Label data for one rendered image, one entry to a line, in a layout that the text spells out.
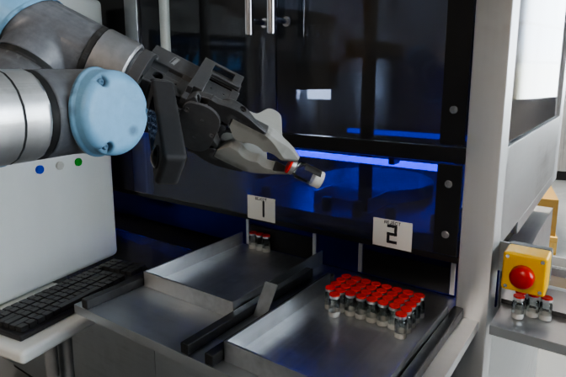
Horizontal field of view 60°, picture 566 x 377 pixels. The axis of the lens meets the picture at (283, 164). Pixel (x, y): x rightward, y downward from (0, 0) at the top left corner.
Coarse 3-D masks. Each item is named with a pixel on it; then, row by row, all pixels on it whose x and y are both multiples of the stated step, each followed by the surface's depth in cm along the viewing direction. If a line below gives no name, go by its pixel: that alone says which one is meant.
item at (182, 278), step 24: (240, 240) 135; (168, 264) 113; (192, 264) 120; (216, 264) 120; (240, 264) 120; (264, 264) 120; (288, 264) 120; (312, 264) 117; (168, 288) 104; (192, 288) 99; (216, 288) 107; (240, 288) 107; (216, 312) 96
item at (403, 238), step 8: (376, 224) 102; (384, 224) 101; (392, 224) 100; (400, 224) 99; (408, 224) 98; (376, 232) 102; (384, 232) 101; (392, 232) 100; (400, 232) 99; (408, 232) 98; (376, 240) 103; (384, 240) 102; (392, 240) 101; (400, 240) 100; (408, 240) 98; (400, 248) 100; (408, 248) 99
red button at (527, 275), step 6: (516, 270) 84; (522, 270) 84; (528, 270) 84; (510, 276) 85; (516, 276) 84; (522, 276) 84; (528, 276) 83; (534, 276) 84; (510, 282) 86; (516, 282) 84; (522, 282) 84; (528, 282) 83; (522, 288) 84; (528, 288) 84
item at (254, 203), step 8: (248, 200) 121; (256, 200) 120; (264, 200) 118; (272, 200) 117; (248, 208) 122; (256, 208) 120; (264, 208) 119; (272, 208) 117; (248, 216) 122; (256, 216) 121; (264, 216) 119; (272, 216) 118
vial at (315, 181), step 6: (294, 162) 57; (300, 162) 58; (294, 168) 57; (300, 168) 57; (294, 174) 58; (300, 174) 58; (306, 174) 58; (312, 174) 58; (324, 174) 58; (300, 180) 58; (306, 180) 58; (312, 180) 58; (318, 180) 58; (312, 186) 58; (318, 186) 58
